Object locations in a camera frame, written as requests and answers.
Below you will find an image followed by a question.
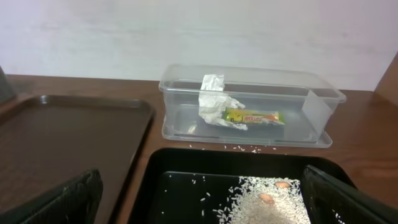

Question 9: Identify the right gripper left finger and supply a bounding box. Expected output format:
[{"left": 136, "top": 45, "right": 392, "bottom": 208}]
[{"left": 1, "top": 169, "right": 103, "bottom": 224}]

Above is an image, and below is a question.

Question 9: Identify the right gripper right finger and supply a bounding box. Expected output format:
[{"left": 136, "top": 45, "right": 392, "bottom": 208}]
[{"left": 300, "top": 166, "right": 397, "bottom": 224}]

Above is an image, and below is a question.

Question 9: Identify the yellow orange snack wrapper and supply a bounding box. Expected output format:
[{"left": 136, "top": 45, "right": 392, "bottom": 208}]
[{"left": 222, "top": 108, "right": 285, "bottom": 125}]

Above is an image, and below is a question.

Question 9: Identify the white napkin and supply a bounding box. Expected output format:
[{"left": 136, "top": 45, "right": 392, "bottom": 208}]
[{"left": 198, "top": 74, "right": 248, "bottom": 131}]

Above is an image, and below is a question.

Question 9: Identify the pile of rice waste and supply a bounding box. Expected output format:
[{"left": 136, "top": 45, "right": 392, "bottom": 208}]
[{"left": 198, "top": 175, "right": 312, "bottom": 224}]

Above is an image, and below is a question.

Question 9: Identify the dark brown serving tray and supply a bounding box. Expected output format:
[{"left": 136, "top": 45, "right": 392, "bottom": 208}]
[{"left": 1, "top": 95, "right": 154, "bottom": 223}]

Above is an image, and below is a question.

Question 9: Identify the black plastic bin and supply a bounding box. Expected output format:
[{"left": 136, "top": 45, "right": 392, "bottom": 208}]
[{"left": 128, "top": 148, "right": 354, "bottom": 223}]

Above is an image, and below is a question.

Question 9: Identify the clear plastic container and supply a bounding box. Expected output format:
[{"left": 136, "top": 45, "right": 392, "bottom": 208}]
[{"left": 159, "top": 65, "right": 346, "bottom": 148}]

